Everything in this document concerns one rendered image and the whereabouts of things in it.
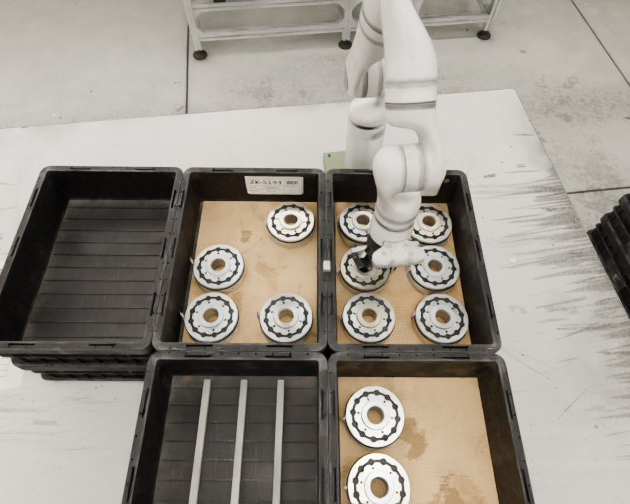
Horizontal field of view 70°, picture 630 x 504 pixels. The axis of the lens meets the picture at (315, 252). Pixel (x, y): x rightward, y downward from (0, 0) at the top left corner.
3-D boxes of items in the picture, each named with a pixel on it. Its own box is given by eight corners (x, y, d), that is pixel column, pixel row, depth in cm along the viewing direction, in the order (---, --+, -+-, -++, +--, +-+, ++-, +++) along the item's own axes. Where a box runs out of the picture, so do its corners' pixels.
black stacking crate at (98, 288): (68, 199, 106) (44, 167, 96) (195, 200, 106) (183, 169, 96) (12, 367, 86) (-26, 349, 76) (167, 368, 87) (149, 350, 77)
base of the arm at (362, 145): (339, 158, 122) (342, 108, 107) (371, 150, 124) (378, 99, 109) (351, 183, 117) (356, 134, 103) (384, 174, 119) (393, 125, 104)
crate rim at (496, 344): (325, 175, 98) (325, 168, 96) (462, 176, 99) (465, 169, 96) (327, 355, 78) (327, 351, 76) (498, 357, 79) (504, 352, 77)
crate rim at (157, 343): (187, 173, 98) (184, 166, 96) (325, 175, 98) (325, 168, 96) (153, 354, 78) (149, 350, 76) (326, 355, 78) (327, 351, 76)
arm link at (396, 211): (367, 234, 74) (419, 229, 75) (380, 174, 61) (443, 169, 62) (360, 200, 78) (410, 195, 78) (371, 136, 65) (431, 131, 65)
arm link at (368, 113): (393, 39, 95) (383, 105, 110) (348, 43, 94) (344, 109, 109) (403, 67, 90) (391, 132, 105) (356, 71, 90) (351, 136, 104)
